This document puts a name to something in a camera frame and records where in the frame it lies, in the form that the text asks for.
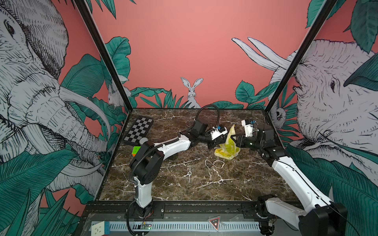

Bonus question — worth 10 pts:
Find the green white cylinder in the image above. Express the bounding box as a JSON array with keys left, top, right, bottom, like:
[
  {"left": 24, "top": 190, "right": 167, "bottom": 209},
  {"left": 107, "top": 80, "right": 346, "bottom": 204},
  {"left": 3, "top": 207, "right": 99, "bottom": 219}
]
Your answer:
[{"left": 139, "top": 137, "right": 148, "bottom": 145}]

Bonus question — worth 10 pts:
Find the colourful rubik's cube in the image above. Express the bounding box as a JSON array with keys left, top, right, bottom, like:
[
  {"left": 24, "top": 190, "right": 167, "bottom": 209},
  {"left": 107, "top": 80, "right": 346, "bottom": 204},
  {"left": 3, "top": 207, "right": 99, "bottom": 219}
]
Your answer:
[{"left": 132, "top": 146, "right": 141, "bottom": 157}]

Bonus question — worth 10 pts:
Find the black left frame post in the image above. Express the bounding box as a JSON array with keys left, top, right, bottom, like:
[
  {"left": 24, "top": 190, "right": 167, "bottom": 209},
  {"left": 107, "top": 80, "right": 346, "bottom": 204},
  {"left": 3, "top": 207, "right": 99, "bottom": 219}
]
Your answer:
[{"left": 74, "top": 0, "right": 133, "bottom": 113}]

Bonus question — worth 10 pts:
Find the black corrugated left cable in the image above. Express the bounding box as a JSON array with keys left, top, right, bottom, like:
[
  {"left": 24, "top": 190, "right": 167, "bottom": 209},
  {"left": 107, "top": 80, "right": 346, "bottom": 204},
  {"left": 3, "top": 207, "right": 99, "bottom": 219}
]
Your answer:
[{"left": 194, "top": 104, "right": 221, "bottom": 127}]

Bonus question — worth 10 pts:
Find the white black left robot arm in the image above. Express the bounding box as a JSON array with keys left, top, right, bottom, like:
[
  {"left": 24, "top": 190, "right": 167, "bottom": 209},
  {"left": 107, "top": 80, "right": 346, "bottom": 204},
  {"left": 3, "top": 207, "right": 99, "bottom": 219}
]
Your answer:
[{"left": 129, "top": 119, "right": 228, "bottom": 209}]

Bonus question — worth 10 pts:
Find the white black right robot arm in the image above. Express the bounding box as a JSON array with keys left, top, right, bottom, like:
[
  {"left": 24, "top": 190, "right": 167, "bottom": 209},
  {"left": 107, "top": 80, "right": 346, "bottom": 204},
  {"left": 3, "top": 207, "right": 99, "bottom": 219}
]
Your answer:
[{"left": 231, "top": 120, "right": 347, "bottom": 236}]

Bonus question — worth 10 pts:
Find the black frame post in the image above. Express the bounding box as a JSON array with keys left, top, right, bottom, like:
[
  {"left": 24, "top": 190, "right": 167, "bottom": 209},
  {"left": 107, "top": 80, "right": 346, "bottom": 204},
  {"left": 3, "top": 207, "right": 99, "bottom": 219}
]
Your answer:
[
  {"left": 74, "top": 0, "right": 133, "bottom": 113},
  {"left": 265, "top": 0, "right": 337, "bottom": 113}
]

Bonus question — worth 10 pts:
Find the white slotted cable duct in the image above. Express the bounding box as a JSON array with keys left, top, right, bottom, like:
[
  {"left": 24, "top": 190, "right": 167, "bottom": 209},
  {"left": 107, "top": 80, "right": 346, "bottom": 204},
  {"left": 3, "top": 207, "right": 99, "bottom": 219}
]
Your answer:
[{"left": 110, "top": 221, "right": 260, "bottom": 232}]

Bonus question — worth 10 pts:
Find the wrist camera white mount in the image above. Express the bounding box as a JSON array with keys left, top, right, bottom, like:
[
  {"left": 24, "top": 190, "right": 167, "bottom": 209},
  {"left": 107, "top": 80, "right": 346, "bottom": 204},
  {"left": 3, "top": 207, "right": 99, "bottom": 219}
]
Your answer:
[
  {"left": 241, "top": 119, "right": 256, "bottom": 137},
  {"left": 211, "top": 125, "right": 228, "bottom": 140}
]

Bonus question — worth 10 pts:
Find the white power socket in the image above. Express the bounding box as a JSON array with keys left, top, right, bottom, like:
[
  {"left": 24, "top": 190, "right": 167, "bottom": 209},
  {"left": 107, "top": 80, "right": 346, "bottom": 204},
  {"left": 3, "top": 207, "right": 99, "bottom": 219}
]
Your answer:
[{"left": 91, "top": 221, "right": 110, "bottom": 236}]

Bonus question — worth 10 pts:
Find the red triangle warning sticker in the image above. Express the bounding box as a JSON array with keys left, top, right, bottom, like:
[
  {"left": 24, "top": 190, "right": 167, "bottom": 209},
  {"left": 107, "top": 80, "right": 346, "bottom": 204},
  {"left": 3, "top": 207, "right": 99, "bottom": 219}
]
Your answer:
[{"left": 208, "top": 215, "right": 221, "bottom": 231}]

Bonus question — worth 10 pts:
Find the black white checkerboard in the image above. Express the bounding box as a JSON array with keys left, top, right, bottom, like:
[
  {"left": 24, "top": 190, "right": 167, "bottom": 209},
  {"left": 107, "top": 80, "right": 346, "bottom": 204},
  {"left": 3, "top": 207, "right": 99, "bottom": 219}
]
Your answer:
[{"left": 124, "top": 116, "right": 154, "bottom": 146}]

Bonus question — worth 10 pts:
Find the black front mounting rail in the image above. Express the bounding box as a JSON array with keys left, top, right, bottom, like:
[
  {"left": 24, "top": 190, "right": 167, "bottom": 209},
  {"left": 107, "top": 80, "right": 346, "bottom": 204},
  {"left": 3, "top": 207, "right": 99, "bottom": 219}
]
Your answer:
[{"left": 82, "top": 201, "right": 261, "bottom": 220}]

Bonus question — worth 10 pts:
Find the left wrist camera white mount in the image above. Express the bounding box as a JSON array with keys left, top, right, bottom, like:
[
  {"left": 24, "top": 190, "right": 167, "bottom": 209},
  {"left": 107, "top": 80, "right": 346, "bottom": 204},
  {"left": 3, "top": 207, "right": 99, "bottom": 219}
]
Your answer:
[{"left": 211, "top": 125, "right": 228, "bottom": 140}]

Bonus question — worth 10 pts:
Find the black right frame post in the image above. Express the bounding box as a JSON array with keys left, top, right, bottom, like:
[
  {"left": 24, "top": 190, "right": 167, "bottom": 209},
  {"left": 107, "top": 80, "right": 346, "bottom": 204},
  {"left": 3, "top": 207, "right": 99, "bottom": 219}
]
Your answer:
[{"left": 265, "top": 0, "right": 337, "bottom": 113}]

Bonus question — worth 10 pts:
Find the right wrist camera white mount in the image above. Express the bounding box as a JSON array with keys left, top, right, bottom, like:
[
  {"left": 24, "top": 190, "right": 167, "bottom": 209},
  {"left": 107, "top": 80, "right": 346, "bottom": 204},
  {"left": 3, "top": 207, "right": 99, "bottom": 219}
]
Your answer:
[{"left": 241, "top": 119, "right": 256, "bottom": 137}]

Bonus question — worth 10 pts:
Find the yellow green patterned towel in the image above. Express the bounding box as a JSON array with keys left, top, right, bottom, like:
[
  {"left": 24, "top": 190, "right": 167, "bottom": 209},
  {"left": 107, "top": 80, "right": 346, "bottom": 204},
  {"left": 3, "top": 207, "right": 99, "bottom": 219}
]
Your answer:
[{"left": 214, "top": 125, "right": 241, "bottom": 160}]

